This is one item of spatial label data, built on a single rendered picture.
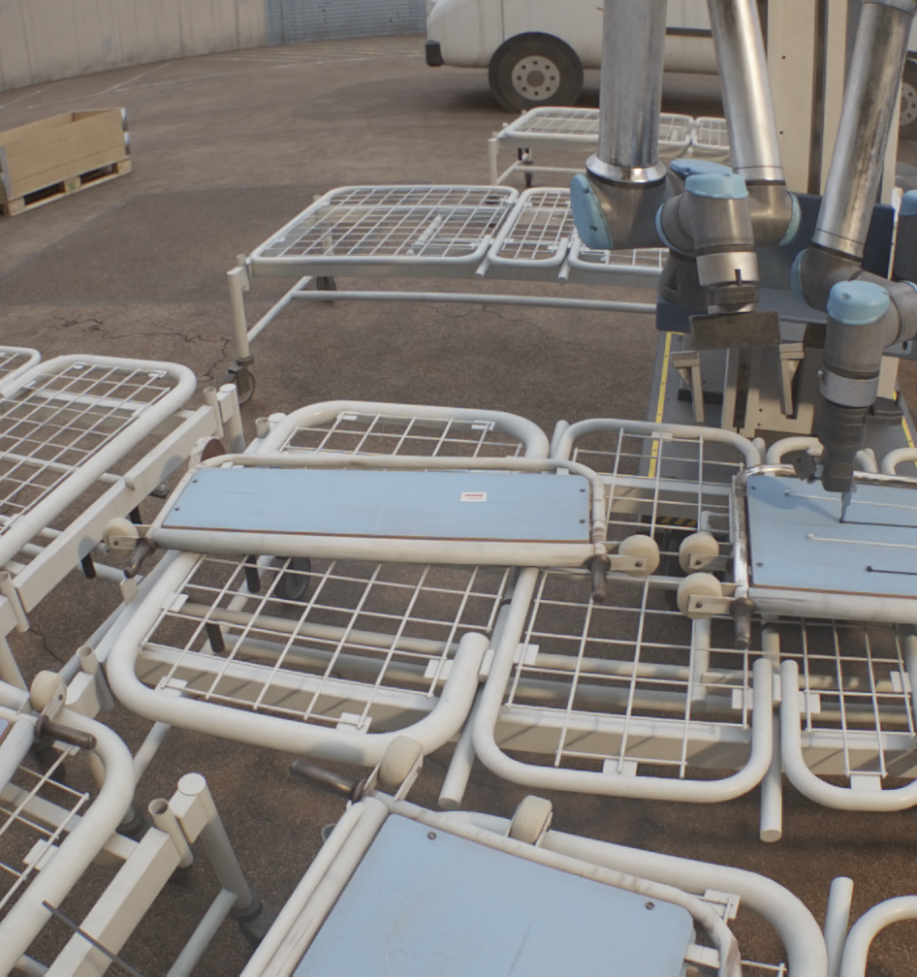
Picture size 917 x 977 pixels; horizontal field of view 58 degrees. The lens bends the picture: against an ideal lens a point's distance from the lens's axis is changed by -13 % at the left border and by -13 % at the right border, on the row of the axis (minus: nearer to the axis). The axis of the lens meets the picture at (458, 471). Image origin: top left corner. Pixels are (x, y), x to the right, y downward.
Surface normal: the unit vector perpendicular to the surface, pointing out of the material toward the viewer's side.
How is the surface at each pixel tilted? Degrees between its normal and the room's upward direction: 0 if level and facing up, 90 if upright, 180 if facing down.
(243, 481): 1
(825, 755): 90
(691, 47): 99
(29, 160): 90
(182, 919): 0
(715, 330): 66
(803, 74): 90
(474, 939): 8
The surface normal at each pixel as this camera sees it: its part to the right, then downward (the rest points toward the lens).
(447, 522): -0.04, -0.86
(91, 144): 0.83, 0.26
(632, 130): -0.10, 0.66
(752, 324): -0.14, 0.14
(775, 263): -0.25, 0.51
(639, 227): 0.18, 0.65
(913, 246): -0.84, 0.31
